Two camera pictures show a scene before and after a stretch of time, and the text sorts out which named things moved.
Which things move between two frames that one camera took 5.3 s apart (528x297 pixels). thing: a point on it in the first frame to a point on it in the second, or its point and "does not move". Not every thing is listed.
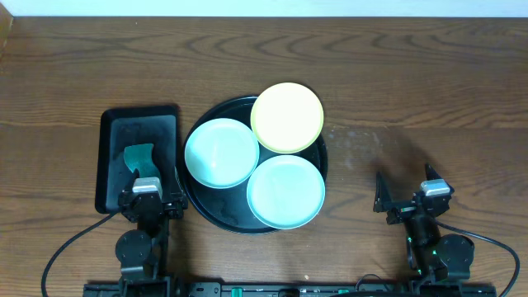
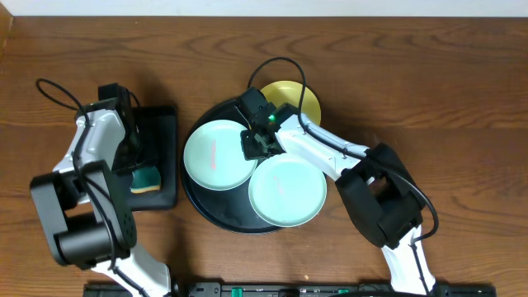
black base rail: [289, 289] does not move
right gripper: [384, 201] to [250, 153]
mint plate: [222, 153] does not move
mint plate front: [285, 191] does not move
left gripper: [176, 214] to [118, 167]
